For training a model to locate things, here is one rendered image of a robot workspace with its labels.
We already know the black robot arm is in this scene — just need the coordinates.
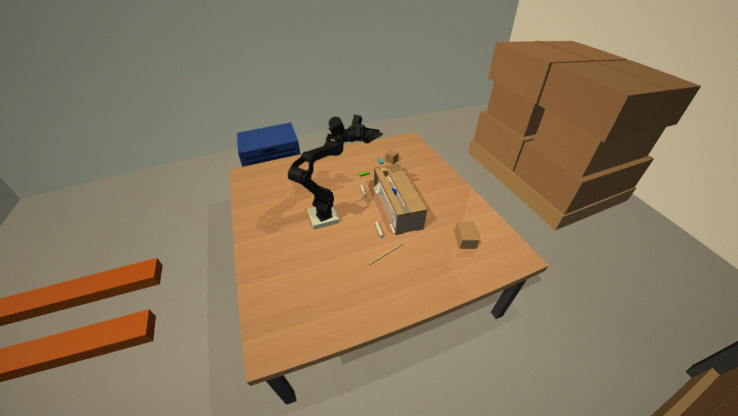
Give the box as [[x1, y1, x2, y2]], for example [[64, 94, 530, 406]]
[[288, 117, 347, 222]]

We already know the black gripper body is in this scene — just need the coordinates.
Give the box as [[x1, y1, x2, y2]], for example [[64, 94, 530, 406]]
[[345, 123, 369, 144]]

